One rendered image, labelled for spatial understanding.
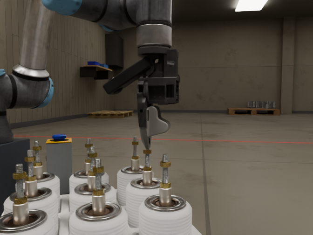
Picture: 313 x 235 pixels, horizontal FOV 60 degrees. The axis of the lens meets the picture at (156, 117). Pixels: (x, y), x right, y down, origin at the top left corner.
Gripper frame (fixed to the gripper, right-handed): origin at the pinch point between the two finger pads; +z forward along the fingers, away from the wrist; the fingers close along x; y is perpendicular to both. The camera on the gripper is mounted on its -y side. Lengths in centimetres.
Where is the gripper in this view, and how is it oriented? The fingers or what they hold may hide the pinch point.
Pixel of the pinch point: (145, 141)
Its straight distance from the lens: 60.0
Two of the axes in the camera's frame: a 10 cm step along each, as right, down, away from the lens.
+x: 1.7, -0.7, 9.8
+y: 9.9, 0.1, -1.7
